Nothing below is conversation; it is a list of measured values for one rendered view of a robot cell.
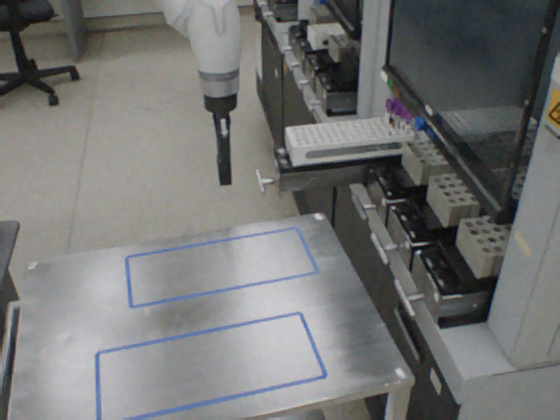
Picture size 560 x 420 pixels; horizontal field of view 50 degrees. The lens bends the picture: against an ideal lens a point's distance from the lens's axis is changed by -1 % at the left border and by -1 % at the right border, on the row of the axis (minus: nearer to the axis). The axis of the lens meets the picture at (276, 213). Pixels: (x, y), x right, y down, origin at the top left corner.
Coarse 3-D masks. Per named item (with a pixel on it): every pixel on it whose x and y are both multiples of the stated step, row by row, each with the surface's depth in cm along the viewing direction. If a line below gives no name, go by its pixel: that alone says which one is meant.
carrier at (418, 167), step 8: (408, 144) 138; (408, 152) 136; (416, 152) 134; (408, 160) 137; (416, 160) 132; (424, 160) 131; (408, 168) 137; (416, 168) 133; (424, 168) 130; (416, 176) 133; (424, 176) 131; (416, 184) 134
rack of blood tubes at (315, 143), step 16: (288, 128) 147; (304, 128) 147; (320, 128) 147; (336, 128) 147; (352, 128) 147; (368, 128) 146; (384, 128) 147; (400, 128) 146; (288, 144) 145; (304, 144) 141; (320, 144) 141; (336, 144) 141; (352, 144) 142; (368, 144) 143; (384, 144) 148; (304, 160) 142; (320, 160) 143
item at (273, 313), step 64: (64, 256) 116; (128, 256) 116; (192, 256) 116; (256, 256) 115; (320, 256) 115; (64, 320) 103; (128, 320) 102; (192, 320) 102; (256, 320) 102; (320, 320) 102; (0, 384) 96; (64, 384) 92; (128, 384) 92; (192, 384) 91; (256, 384) 91; (320, 384) 91; (384, 384) 91
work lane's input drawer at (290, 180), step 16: (272, 160) 150; (288, 160) 144; (352, 160) 144; (368, 160) 144; (384, 160) 145; (256, 176) 151; (288, 176) 142; (304, 176) 143; (320, 176) 143; (336, 176) 144; (352, 176) 145
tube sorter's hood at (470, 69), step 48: (432, 0) 114; (480, 0) 96; (528, 0) 83; (432, 48) 117; (480, 48) 98; (528, 48) 85; (432, 96) 120; (480, 96) 100; (528, 96) 86; (480, 144) 102; (480, 192) 102
